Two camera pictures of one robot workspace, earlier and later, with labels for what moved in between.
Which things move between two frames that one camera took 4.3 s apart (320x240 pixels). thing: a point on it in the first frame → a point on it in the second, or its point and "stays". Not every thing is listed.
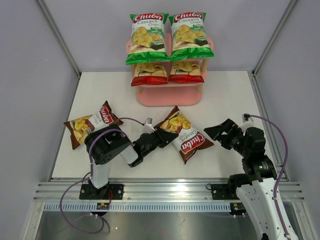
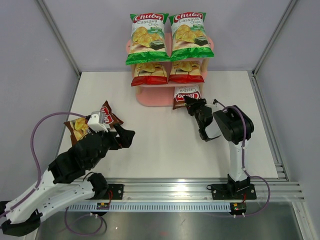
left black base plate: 108,192 stays
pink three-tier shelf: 188,94 stays
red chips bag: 149,73 stays
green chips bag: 189,36 stays
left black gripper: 165,137 → 125,137
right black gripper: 229,126 → 192,103
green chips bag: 148,39 stays
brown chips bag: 189,141 → 191,91
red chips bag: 186,72 stays
